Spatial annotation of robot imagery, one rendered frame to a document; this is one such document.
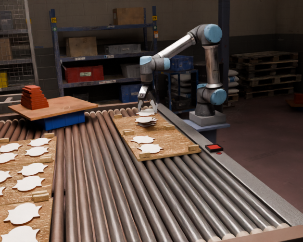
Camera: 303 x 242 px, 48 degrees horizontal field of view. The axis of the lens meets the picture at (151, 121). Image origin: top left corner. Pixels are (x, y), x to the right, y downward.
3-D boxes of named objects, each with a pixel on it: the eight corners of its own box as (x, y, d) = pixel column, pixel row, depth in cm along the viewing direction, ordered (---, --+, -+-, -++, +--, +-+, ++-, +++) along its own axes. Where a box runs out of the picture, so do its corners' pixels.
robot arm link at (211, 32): (217, 100, 247) (210, 22, 230) (228, 104, 233) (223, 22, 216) (202, 103, 243) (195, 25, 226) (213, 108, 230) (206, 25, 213)
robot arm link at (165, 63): (164, 56, 224) (148, 57, 220) (170, 57, 214) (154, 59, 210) (164, 68, 226) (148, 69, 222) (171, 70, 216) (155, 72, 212)
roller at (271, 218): (153, 110, 295) (153, 104, 294) (297, 243, 113) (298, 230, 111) (148, 110, 294) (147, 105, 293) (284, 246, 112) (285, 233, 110)
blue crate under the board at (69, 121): (68, 114, 274) (67, 102, 272) (86, 122, 251) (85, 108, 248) (30, 122, 256) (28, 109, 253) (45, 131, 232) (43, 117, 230)
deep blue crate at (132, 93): (143, 97, 698) (141, 80, 688) (147, 102, 660) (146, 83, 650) (119, 100, 687) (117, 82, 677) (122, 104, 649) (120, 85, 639)
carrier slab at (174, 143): (175, 130, 221) (175, 128, 220) (201, 152, 183) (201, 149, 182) (122, 138, 212) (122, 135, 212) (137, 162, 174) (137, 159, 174)
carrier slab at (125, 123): (158, 115, 260) (157, 113, 259) (174, 130, 221) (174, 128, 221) (112, 120, 252) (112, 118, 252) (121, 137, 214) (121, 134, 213)
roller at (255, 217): (147, 110, 294) (147, 105, 293) (284, 246, 112) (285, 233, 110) (142, 111, 293) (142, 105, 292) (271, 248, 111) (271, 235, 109)
